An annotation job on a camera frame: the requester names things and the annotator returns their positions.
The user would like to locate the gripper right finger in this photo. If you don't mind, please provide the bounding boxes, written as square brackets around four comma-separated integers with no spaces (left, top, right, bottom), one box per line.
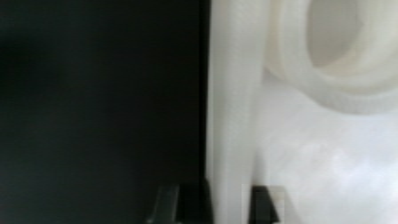
[249,186,279,224]

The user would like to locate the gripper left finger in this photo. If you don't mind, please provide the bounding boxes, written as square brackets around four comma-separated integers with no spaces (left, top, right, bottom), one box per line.
[148,183,213,224]

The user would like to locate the white square table top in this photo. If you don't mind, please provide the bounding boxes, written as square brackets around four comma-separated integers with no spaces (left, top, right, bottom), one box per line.
[206,0,398,224]

